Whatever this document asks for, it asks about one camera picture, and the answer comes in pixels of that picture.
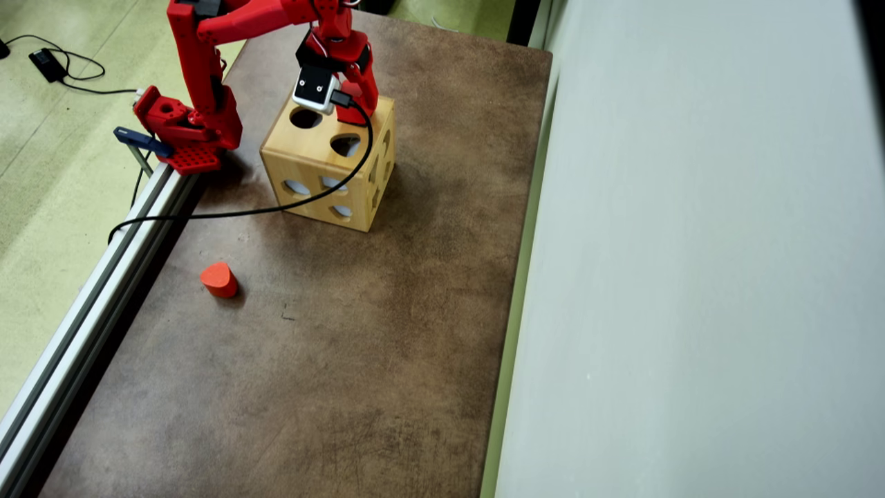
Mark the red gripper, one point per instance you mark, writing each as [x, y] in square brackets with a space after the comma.
[366, 84]

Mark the red robot arm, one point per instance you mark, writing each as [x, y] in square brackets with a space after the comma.
[200, 69]

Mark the wooden shape sorter box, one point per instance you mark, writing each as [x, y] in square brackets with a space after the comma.
[311, 162]

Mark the blue clamp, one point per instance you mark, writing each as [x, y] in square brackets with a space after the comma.
[142, 142]

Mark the red rounded prism block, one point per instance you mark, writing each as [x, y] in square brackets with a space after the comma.
[219, 280]

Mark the brown table mat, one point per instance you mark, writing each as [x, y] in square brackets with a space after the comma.
[359, 346]

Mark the black power adapter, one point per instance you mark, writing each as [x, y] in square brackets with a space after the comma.
[47, 64]

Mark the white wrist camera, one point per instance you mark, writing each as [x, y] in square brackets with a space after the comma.
[314, 90]

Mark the black post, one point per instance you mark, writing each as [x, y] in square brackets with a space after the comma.
[523, 21]

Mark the red robot base mount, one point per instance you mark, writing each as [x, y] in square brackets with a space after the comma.
[173, 131]

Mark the aluminium profile rail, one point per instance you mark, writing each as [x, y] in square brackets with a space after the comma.
[83, 325]

